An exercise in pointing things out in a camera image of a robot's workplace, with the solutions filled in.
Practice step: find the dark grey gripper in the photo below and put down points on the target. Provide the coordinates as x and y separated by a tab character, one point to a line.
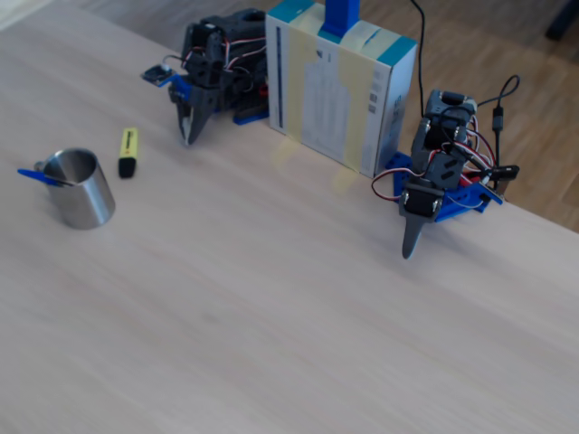
420	202
197	102

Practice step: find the clear ballpoint pen blue cap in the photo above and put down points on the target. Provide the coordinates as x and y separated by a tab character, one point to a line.
38	176

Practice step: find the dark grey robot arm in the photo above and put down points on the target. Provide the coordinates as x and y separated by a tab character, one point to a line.
445	106
240	27

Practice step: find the silver metal cup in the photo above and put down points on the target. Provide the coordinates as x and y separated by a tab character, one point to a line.
88	203

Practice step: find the small red connector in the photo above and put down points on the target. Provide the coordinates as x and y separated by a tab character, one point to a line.
262	89

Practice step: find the yellow highlighter black cap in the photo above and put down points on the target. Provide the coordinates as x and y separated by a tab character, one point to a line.
129	149

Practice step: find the yellow masking tape strip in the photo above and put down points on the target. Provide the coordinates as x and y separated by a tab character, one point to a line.
350	135
300	90

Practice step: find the black plug connector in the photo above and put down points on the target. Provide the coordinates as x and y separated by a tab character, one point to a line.
504	172

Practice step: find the white and teal cardboard box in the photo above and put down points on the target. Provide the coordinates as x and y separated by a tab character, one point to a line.
325	113

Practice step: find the short pale masking tape strip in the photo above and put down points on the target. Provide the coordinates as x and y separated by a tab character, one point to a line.
364	38

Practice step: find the dark furniture piece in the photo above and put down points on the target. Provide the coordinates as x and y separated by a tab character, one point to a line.
563	20

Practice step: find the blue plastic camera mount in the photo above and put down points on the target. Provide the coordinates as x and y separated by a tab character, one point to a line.
181	86

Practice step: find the blue plastic post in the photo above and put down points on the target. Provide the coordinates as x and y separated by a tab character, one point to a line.
339	18

